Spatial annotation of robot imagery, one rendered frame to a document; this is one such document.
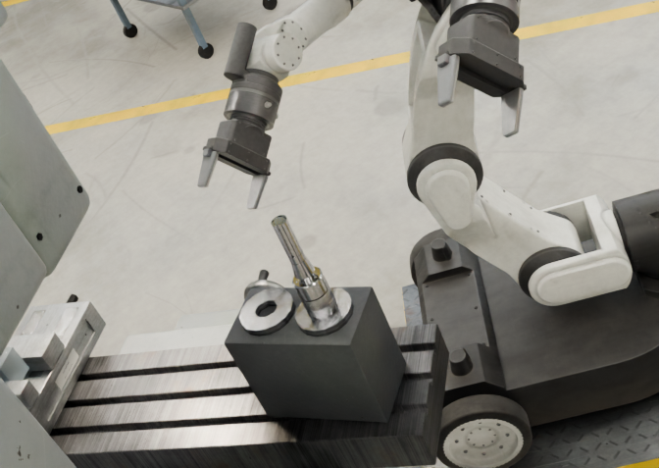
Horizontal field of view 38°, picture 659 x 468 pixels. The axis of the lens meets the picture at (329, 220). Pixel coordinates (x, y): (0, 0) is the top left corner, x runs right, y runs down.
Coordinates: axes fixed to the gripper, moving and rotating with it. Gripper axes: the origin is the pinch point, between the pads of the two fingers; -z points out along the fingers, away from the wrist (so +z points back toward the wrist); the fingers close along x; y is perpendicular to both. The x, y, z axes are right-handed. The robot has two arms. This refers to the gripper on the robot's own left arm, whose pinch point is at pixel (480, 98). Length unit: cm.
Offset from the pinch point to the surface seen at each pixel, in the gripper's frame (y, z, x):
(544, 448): -66, -22, -80
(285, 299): -46.6, -15.2, -3.1
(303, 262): -34.2, -13.6, 1.9
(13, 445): -35, -46, 36
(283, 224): -30.7, -10.5, 7.9
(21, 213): -53, -12, 38
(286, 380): -51, -26, -7
